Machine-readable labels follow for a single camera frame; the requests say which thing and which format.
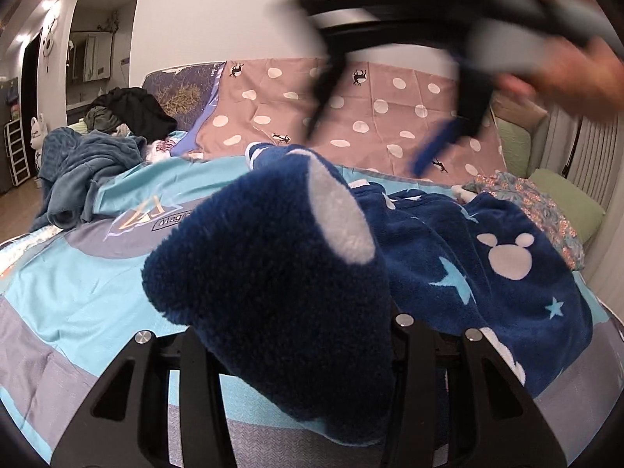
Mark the green pillow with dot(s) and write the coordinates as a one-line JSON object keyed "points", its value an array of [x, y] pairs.
{"points": [[523, 150]]}

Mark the navy gold patterned pillow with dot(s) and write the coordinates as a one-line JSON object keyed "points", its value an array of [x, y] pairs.
{"points": [[185, 92]]}

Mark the white pleated curtain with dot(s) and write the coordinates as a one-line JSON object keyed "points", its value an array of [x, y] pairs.
{"points": [[590, 155]]}

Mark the person's right hand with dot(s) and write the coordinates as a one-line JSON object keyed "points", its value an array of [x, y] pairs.
{"points": [[586, 83]]}

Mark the navy fleece star garment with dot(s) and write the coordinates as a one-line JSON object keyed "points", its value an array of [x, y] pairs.
{"points": [[289, 276]]}

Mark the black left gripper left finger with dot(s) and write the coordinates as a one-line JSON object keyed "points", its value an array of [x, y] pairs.
{"points": [[123, 421]]}

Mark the light blue grey bedspread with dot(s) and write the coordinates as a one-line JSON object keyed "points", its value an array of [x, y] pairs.
{"points": [[70, 302]]}

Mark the floral patterned folded cloth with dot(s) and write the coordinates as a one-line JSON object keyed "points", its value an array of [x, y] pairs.
{"points": [[539, 207]]}

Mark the white shelf rack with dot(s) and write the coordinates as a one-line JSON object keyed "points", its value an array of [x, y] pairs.
{"points": [[16, 152]]}

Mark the black clothes pile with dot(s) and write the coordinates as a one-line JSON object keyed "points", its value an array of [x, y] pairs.
{"points": [[139, 110]]}

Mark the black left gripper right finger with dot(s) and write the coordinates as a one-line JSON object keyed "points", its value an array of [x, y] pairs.
{"points": [[457, 391]]}

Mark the teal blue blanket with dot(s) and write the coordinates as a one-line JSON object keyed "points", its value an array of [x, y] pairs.
{"points": [[73, 168]]}

